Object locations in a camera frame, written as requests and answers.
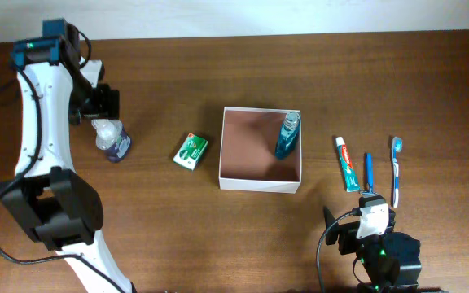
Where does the clear foaming soap pump bottle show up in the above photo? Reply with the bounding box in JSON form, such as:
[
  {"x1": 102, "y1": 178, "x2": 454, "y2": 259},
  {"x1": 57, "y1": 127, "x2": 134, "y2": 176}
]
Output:
[{"x1": 91, "y1": 119, "x2": 132, "y2": 163}]

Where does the green white soap box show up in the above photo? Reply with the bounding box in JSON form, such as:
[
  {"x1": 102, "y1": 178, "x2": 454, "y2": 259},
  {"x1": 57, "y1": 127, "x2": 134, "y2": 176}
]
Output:
[{"x1": 173, "y1": 133, "x2": 208, "y2": 171}]

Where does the teal mouthwash bottle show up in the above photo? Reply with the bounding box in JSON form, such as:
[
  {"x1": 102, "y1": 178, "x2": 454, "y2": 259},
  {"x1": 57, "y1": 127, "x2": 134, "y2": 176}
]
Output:
[{"x1": 274, "y1": 111, "x2": 301, "y2": 160}]

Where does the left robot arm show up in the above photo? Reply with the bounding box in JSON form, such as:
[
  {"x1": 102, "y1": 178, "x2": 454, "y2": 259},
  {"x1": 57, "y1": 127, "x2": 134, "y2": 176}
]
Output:
[{"x1": 0, "y1": 18, "x2": 136, "y2": 292}]

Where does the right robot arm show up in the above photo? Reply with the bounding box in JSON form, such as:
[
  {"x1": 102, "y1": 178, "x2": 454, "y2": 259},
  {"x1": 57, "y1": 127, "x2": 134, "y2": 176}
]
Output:
[{"x1": 316, "y1": 194, "x2": 422, "y2": 293}]

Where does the blue disposable razor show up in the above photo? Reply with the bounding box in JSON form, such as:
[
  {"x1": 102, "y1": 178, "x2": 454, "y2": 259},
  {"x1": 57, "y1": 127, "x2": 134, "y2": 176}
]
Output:
[{"x1": 361, "y1": 153, "x2": 378, "y2": 197}]

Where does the green red toothpaste tube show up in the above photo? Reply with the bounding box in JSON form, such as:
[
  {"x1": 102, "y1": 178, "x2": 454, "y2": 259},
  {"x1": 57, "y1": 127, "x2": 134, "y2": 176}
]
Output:
[{"x1": 335, "y1": 137, "x2": 361, "y2": 192}]

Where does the blue white toothbrush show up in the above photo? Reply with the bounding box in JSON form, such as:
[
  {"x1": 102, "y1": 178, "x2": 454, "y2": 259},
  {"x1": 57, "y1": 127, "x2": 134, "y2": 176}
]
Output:
[{"x1": 391, "y1": 137, "x2": 402, "y2": 208}]

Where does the white open cardboard box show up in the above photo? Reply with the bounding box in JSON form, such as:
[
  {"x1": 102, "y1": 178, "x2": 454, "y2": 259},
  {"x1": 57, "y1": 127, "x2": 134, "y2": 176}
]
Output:
[{"x1": 218, "y1": 107, "x2": 303, "y2": 194}]

